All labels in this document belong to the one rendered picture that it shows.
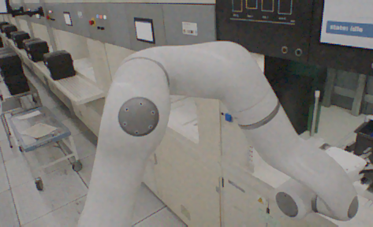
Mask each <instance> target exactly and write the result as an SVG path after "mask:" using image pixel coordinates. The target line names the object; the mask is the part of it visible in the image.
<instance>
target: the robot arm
mask: <svg viewBox="0 0 373 227"><path fill-rule="evenodd" d="M171 95H187V96H192V97H197V98H202V99H217V100H219V101H222V102H223V105H224V106H225V107H226V109H227V110H228V111H229V113H230V114H231V116H232V117H233V118H234V120H235V122H236V123H237V124H238V125H239V127H240V129H241V130H242V132H243V133H244V134H245V136H246V137H247V138H248V140H249V141H250V143H251V145H252V146H253V147H254V148H255V150H256V151H257V152H258V154H259V156H260V157H261V158H262V159H263V160H264V161H265V162H266V163H267V164H268V165H269V166H272V167H274V168H275V169H276V170H278V171H281V172H283V173H284V174H285V175H288V176H290V177H292V178H291V179H289V180H288V181H286V182H285V183H283V184H282V185H281V186H277V188H276V189H275V191H274V201H275V203H276V204H275V205H276V206H277V208H278V209H279V210H280V212H281V213H282V214H284V215H285V216H286V217H287V218H289V219H291V220H293V221H299V220H302V219H303V218H305V216H306V215H309V214H311V213H317V214H322V215H324V216H326V217H329V218H333V219H334V220H339V221H349V220H351V219H352V218H354V217H355V216H356V213H357V211H358V208H359V201H358V195H357V194H356V191H355V188H354V186H353V184H352V183H354V182H356V181H357V180H359V179H360V178H361V177H362V176H363V175H364V173H373V165H372V164H371V162H370V161H369V158H371V155H372V153H371V147H369V148H368V149H367V150H365V151H364V152H363V153H362V155H361V156H357V155H353V154H351V153H350V152H351V151H354V146H355V142H354V141H352V142H350V143H347V145H346V146H344V145H342V146H341V147H325V150H324V151H323V150H321V149H320V148H317V147H316V146H315V145H314V144H312V143H309V142H308V141H307V140H304V139H302V138H301V137H299V136H298V134H296V132H295V130H294V128H293V126H292V124H290V122H289V119H288V118H287V116H286V114H285V111H284V110H283V108H282V106H281V104H280V102H279V101H278V98H277V97H276V96H275V93H274V91H273V90H272V88H271V86H270V84H269V83H268V81H267V79H266V77H265V76H264V74H263V72H262V70H261V69H260V68H259V65H258V64H257V62H256V60H255V59H254V58H253V56H252V55H251V54H250V53H249V52H248V50H246V49H245V48H243V47H242V46H241V45H239V44H237V43H231V42H208V43H200V44H195V45H189V46H180V47H151V48H147V49H145V50H141V51H139V52H136V53H133V54H130V55H129V56H128V57H127V58H125V59H123V61H122V62H121V63H120V64H119V65H118V67H117V70H116V73H115V74H114V78H113V80H112V84H111V86H110V89H109V91H108V94H107V97H106V103H105V106H104V109H103V115H102V121H101V125H100V130H99V138H98V143H97V151H96V156H95V160H94V167H93V170H92V174H91V179H90V185H89V189H88V193H87V198H86V202H85V204H84V210H83V212H82V213H81V215H80V219H79V221H78V224H77V227H131V225H132V216H133V212H134V209H135V206H136V198H137V196H138V193H139V190H140V184H141V182H142V180H143V178H144V171H145V169H146V168H147V164H148V163H149V159H150V157H151V156H152V155H153V153H154V152H155V150H156V149H157V148H158V147H159V144H160V143H161V141H162V139H163V137H164V135H165V131H166V126H167V125H168V122H169V118H170V111H171V97H170V96H171Z"/></svg>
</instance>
